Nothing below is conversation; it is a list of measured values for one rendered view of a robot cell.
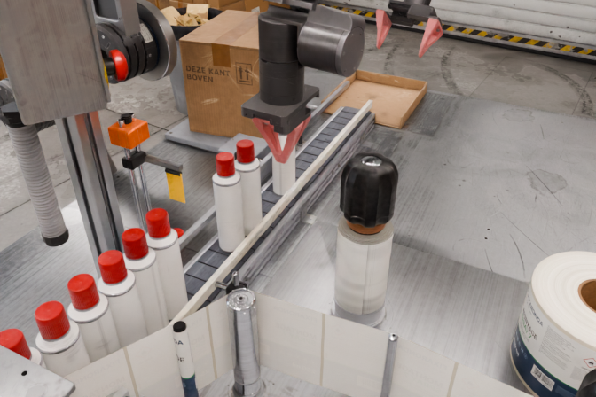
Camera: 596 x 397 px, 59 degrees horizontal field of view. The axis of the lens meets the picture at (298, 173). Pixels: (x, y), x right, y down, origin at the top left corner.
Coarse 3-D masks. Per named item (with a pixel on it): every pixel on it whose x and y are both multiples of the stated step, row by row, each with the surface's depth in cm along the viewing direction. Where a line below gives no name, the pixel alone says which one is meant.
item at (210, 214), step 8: (344, 88) 151; (336, 96) 146; (328, 104) 142; (320, 112) 138; (312, 120) 134; (264, 160) 116; (208, 216) 99; (200, 224) 97; (192, 232) 95; (184, 240) 93
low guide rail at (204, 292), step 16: (352, 128) 142; (336, 144) 133; (320, 160) 125; (304, 176) 119; (288, 192) 114; (272, 208) 109; (256, 240) 103; (240, 256) 98; (224, 272) 94; (208, 288) 90; (192, 304) 86; (176, 320) 83
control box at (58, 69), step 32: (0, 0) 52; (32, 0) 54; (64, 0) 55; (0, 32) 54; (32, 32) 55; (64, 32) 57; (96, 32) 59; (32, 64) 57; (64, 64) 58; (96, 64) 60; (32, 96) 58; (64, 96) 60; (96, 96) 62
